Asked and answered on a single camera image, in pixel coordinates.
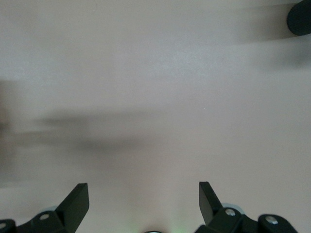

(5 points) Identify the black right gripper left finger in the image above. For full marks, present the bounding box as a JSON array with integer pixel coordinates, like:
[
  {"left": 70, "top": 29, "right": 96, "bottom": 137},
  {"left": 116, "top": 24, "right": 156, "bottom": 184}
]
[{"left": 15, "top": 183, "right": 89, "bottom": 233}]

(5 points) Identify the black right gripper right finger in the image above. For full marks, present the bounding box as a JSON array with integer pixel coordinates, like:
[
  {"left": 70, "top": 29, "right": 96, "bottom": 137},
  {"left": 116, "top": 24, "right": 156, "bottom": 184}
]
[{"left": 194, "top": 181, "right": 259, "bottom": 233}]

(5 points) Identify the black foam cylinder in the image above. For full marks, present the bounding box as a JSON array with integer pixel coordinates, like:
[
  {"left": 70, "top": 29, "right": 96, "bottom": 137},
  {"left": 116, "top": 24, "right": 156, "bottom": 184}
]
[{"left": 286, "top": 0, "right": 311, "bottom": 36}]

